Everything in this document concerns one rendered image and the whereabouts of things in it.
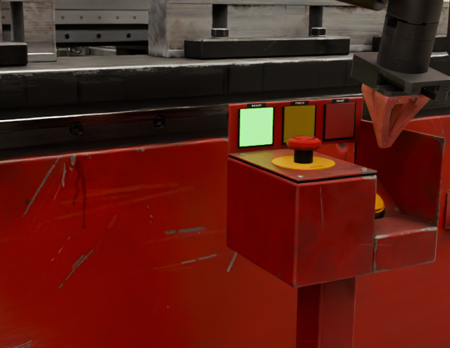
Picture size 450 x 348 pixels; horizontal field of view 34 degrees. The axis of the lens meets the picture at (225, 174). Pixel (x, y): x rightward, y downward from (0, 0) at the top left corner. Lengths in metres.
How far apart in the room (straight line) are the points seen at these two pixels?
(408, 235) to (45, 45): 0.56
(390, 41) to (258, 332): 0.57
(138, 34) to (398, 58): 0.70
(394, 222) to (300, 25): 0.51
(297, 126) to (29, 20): 0.40
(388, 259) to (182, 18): 0.52
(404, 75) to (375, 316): 0.66
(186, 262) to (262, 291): 0.16
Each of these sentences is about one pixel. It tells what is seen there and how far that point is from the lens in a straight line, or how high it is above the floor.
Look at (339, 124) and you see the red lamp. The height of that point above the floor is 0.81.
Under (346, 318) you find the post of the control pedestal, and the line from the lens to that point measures 0.93.
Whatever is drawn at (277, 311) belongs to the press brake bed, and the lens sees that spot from 1.24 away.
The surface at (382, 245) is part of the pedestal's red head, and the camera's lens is 0.86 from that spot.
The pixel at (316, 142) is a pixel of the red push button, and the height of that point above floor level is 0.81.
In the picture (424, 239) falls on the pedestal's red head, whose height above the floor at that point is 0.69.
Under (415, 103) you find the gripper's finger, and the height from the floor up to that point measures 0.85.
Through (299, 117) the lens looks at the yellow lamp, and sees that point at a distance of 0.94.
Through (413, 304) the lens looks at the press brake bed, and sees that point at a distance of 1.46.
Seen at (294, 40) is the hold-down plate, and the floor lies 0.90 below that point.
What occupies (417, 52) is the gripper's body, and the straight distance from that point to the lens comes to 0.83.
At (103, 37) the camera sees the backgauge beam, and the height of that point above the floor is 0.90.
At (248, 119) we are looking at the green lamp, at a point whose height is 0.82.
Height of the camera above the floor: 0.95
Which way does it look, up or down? 13 degrees down
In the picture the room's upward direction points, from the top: 1 degrees clockwise
